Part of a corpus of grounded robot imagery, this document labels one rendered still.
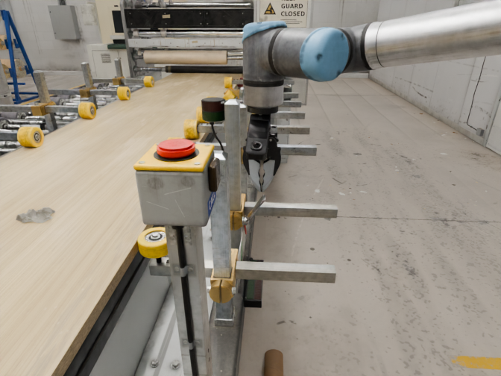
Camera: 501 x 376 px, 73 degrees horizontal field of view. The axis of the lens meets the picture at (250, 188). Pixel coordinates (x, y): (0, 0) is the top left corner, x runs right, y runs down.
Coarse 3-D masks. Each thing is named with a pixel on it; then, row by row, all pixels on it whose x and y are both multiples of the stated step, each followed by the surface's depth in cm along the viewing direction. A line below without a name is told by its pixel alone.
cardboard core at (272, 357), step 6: (270, 354) 144; (276, 354) 144; (282, 354) 146; (270, 360) 142; (276, 360) 142; (282, 360) 144; (264, 366) 143; (270, 366) 139; (276, 366) 139; (282, 366) 141; (264, 372) 140; (270, 372) 137; (276, 372) 137; (282, 372) 139
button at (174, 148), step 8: (160, 144) 35; (168, 144) 35; (176, 144) 35; (184, 144) 35; (192, 144) 36; (160, 152) 34; (168, 152) 34; (176, 152) 34; (184, 152) 34; (192, 152) 35
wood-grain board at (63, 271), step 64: (64, 128) 159; (128, 128) 159; (0, 192) 99; (64, 192) 99; (128, 192) 99; (0, 256) 72; (64, 256) 72; (128, 256) 73; (0, 320) 56; (64, 320) 56
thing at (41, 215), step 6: (30, 210) 86; (42, 210) 88; (48, 210) 88; (18, 216) 85; (24, 216) 85; (30, 216) 86; (36, 216) 85; (42, 216) 85; (48, 216) 86; (24, 222) 84; (42, 222) 84
